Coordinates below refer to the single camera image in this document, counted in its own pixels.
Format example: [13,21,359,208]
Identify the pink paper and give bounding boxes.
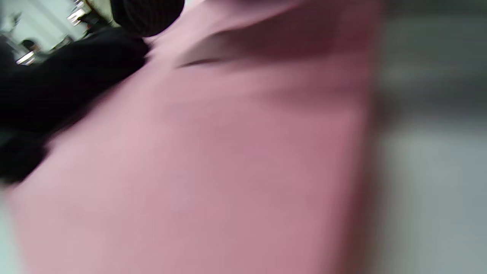
[0,0,385,274]

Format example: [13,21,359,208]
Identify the person's right hand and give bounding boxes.
[0,0,185,184]

